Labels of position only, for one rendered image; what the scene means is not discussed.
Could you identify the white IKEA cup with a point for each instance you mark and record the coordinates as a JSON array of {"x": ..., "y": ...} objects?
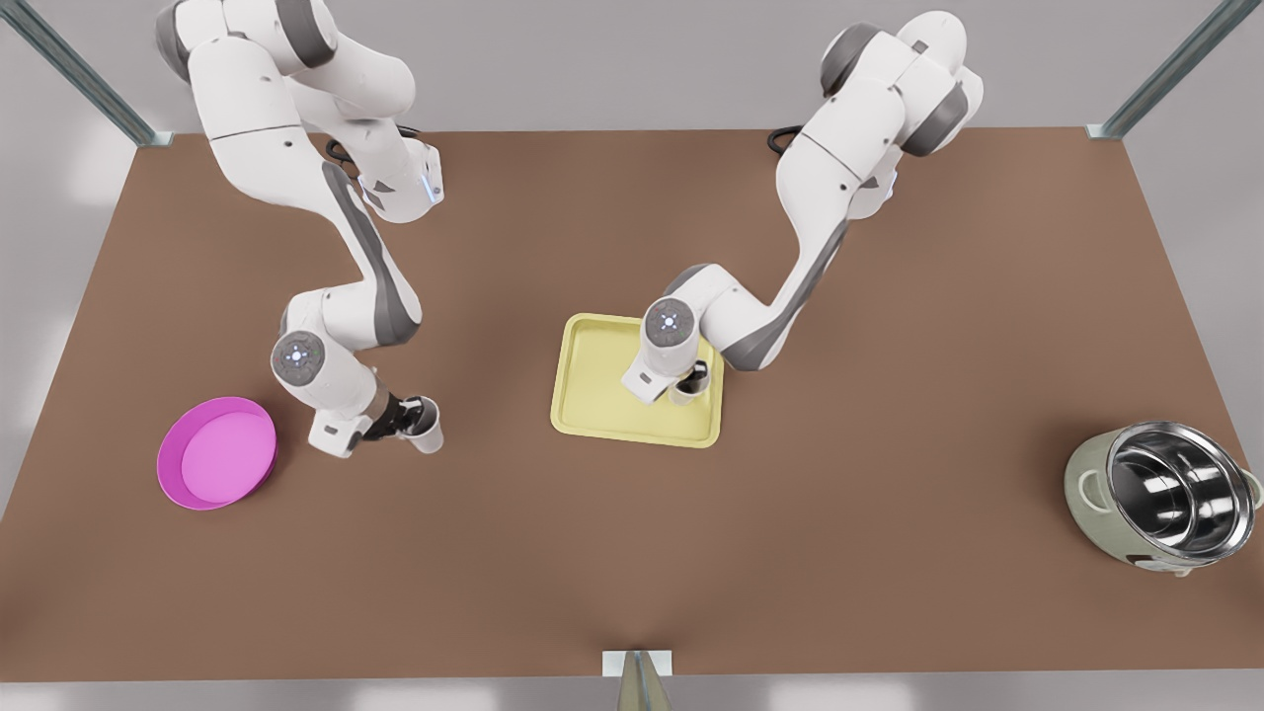
[
  {"x": 428, "y": 432},
  {"x": 683, "y": 395}
]

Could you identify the yellow rectangular tray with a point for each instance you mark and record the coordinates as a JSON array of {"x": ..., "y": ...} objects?
[{"x": 602, "y": 380}]

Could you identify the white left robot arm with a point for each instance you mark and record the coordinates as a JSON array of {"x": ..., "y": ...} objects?
[{"x": 839, "y": 168}]

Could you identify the silver frame post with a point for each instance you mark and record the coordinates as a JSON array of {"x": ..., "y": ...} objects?
[
  {"x": 1165, "y": 74},
  {"x": 84, "y": 74},
  {"x": 640, "y": 681}
]

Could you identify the magenta round bowl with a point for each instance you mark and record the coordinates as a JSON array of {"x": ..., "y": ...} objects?
[{"x": 219, "y": 454}]

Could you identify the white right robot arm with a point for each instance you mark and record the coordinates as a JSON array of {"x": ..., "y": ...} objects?
[{"x": 252, "y": 118}]

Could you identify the grey pot with steel interior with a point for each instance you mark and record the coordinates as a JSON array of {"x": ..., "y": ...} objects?
[{"x": 1165, "y": 504}]

